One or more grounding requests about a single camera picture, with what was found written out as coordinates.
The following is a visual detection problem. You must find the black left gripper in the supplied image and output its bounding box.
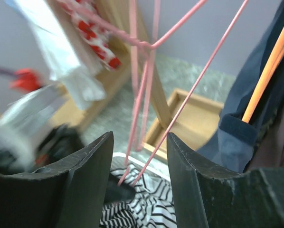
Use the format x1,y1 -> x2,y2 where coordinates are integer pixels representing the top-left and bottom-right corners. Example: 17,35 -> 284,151
0,124 -> 84,173

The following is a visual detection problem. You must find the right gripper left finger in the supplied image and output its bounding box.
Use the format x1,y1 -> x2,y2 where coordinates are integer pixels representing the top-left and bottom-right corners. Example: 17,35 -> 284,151
0,132 -> 114,228

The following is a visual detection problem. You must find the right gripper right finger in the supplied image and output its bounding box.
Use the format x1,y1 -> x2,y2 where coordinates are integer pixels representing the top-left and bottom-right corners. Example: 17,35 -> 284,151
167,133 -> 284,228

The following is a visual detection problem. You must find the white striped tank top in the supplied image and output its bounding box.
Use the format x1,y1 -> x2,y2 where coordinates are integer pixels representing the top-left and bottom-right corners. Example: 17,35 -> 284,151
108,162 -> 178,228

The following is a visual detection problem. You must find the navy blue tank top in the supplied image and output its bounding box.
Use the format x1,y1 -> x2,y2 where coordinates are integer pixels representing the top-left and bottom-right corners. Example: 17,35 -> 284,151
197,0 -> 284,172

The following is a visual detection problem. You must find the pink wire hanger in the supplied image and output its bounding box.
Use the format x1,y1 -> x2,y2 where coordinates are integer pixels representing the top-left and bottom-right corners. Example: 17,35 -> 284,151
132,0 -> 249,187
65,0 -> 155,185

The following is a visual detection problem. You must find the orange plastic hanger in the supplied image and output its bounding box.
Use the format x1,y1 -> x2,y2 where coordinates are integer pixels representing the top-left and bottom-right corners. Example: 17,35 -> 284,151
242,27 -> 284,123

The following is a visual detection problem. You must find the black striped tank top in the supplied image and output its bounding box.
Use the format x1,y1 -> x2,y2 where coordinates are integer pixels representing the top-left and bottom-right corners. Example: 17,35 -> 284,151
99,180 -> 137,228

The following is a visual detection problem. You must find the mauve tank top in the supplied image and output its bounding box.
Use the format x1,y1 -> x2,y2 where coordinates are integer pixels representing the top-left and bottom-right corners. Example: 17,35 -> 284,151
247,107 -> 284,170

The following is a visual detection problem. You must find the white perforated plastic basket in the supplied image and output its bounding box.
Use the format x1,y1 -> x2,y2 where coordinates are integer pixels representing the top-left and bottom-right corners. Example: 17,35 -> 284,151
111,152 -> 170,182

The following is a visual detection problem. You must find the white dress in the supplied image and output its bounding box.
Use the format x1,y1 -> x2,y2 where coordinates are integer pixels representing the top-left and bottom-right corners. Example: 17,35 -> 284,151
6,0 -> 106,110

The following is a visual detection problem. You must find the wooden clothes rack centre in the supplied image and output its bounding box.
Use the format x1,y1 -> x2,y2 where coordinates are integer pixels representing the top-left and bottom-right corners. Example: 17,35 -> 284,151
94,0 -> 226,164

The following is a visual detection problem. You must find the wooden clothes rack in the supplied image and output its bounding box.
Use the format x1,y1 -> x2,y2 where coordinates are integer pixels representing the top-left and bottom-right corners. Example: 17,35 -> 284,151
15,0 -> 126,123
94,0 -> 226,164

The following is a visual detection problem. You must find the red floral white garment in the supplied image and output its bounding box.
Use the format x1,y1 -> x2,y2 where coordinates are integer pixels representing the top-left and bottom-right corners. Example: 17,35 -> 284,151
58,0 -> 121,70

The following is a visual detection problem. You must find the wooden clothes rack left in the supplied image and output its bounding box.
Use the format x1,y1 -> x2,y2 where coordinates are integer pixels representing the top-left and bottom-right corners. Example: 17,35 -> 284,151
15,0 -> 126,123

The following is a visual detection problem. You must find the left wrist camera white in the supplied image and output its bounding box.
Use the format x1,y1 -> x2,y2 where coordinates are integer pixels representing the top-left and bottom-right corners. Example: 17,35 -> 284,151
0,68 -> 69,167

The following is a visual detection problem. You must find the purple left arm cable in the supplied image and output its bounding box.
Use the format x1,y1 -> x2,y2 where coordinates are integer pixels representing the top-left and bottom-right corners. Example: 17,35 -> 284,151
0,66 -> 17,77

